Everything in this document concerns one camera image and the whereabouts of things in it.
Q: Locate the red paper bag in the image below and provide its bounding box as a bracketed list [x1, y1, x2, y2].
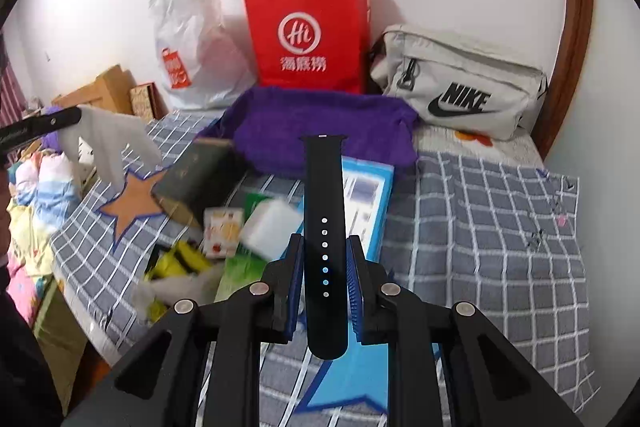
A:
[241, 0, 373, 95]

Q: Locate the white drawstring pouch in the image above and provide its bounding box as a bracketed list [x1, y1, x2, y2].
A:
[60, 104, 163, 188]

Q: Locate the yellow utility knife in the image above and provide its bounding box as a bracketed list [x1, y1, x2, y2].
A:
[145, 241, 213, 280]

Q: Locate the black box with gold end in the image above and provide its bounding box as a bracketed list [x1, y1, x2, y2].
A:
[151, 138, 248, 228]

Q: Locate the blue tissue pack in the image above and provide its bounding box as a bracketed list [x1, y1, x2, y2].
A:
[295, 156, 396, 264]

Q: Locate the black watch strap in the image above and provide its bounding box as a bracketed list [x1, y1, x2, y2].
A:
[299, 134, 351, 360]

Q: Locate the white cloth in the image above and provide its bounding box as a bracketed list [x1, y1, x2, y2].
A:
[134, 271, 222, 324]

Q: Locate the striped curtain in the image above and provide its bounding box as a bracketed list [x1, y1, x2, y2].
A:
[0, 57, 26, 118]

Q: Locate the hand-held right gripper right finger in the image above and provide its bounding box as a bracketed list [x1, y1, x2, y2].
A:
[346, 235, 586, 427]

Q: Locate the colourful bedding pile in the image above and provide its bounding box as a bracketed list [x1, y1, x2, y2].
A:
[7, 147, 83, 328]

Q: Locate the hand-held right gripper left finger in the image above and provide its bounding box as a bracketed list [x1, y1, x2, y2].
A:
[62, 234, 306, 427]

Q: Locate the olive bed side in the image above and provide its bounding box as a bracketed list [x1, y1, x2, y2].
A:
[34, 279, 103, 410]

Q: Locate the small white tissue packet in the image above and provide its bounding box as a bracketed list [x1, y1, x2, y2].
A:
[240, 199, 306, 260]

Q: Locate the person's dark clothing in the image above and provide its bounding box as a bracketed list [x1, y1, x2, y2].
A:
[0, 257, 66, 427]

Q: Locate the grey sling bag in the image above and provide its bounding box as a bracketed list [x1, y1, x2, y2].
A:
[369, 24, 549, 142]

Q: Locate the wooden door frame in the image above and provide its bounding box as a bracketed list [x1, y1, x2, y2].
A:
[532, 0, 596, 162]

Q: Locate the patterned brown box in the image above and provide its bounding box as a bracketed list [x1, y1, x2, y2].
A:
[130, 82, 168, 118]

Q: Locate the green wipes packet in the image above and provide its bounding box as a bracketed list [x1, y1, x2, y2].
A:
[214, 193, 273, 305]

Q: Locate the grey checked bed sheet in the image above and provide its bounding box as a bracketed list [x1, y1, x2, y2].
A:
[50, 109, 601, 427]

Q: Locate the white plastic bag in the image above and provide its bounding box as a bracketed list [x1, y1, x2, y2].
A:
[148, 0, 258, 110]

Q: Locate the small printed white box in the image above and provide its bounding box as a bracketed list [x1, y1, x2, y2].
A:
[202, 207, 246, 258]

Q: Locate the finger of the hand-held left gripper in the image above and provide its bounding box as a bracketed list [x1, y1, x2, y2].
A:
[22, 106, 83, 134]

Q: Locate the purple plush toy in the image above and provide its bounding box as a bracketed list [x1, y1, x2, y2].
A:
[42, 132, 76, 154]

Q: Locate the purple towel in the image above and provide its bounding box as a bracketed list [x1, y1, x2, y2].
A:
[202, 87, 421, 180]

